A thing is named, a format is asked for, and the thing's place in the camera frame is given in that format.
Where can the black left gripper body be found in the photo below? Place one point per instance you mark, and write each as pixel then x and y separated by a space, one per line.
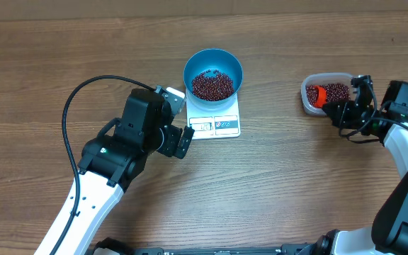
pixel 171 139

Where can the red adzuki beans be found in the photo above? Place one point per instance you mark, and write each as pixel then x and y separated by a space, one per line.
pixel 335 92

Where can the white digital kitchen scale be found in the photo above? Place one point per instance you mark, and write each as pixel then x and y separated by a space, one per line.
pixel 213 121

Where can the clear plastic container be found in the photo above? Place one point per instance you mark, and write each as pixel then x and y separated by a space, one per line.
pixel 322 79

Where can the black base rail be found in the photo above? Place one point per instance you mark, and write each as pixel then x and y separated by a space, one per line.
pixel 221 250

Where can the red beans in bowl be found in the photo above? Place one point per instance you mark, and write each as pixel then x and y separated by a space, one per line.
pixel 212 85

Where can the orange measuring scoop blue handle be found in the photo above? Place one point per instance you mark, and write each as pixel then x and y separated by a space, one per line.
pixel 321 96

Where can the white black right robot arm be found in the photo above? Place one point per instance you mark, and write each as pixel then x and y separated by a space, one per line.
pixel 386 123

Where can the teal blue bowl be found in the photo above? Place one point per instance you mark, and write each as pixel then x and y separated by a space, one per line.
pixel 214 59

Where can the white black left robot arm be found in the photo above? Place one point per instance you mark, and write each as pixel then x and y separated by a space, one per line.
pixel 111 161

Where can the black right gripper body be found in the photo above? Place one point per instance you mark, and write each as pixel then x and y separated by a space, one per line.
pixel 353 119

